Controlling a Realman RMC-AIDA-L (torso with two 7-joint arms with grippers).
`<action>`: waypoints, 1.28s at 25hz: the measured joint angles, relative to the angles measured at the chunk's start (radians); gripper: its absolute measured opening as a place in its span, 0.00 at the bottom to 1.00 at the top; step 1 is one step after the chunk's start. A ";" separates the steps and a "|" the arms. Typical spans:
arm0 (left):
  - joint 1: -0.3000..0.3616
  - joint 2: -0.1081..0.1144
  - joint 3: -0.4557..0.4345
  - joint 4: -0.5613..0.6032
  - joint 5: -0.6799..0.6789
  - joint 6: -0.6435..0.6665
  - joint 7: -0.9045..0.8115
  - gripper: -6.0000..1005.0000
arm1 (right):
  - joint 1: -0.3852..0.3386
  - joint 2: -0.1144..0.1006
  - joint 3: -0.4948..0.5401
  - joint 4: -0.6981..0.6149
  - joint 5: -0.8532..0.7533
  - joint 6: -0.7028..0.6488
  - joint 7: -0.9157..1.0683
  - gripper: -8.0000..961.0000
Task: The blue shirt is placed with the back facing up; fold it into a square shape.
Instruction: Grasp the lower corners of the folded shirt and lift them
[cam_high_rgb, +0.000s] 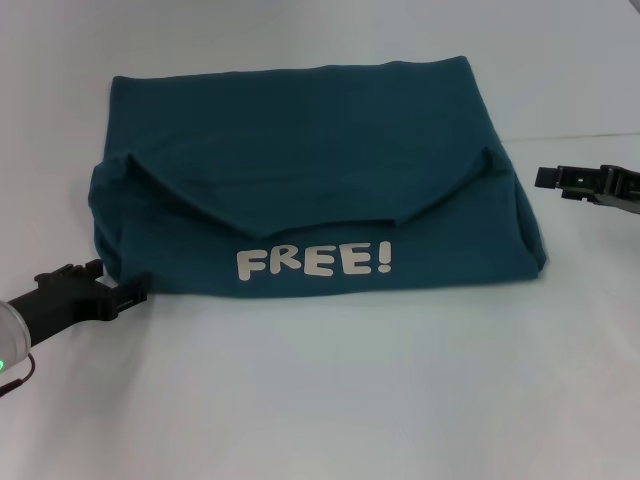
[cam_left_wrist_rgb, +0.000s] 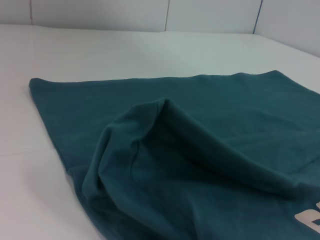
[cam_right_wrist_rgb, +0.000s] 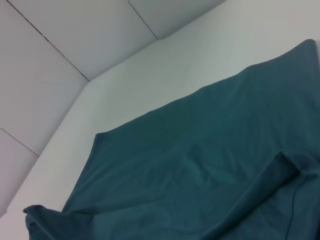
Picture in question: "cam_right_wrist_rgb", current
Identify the teal blue shirt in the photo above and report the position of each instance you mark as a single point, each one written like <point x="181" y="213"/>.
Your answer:
<point x="200" y="162"/>

